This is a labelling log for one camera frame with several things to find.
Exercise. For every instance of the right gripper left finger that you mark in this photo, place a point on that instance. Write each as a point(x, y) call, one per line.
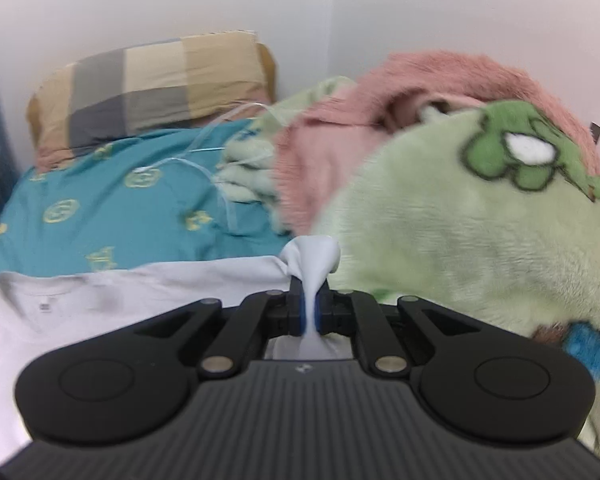
point(248, 328)

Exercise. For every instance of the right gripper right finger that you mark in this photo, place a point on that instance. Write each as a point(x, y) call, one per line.
point(358, 316)

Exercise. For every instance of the white t-shirt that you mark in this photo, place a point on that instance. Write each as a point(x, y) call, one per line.
point(42, 314)

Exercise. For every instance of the teal patterned bed sheet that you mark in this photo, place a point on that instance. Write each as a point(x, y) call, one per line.
point(139, 200)

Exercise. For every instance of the green pink plush blanket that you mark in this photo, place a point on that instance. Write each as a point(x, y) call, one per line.
point(446, 176)

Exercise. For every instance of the checkered beige grey pillow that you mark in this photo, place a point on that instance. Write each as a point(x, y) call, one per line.
point(112, 95)

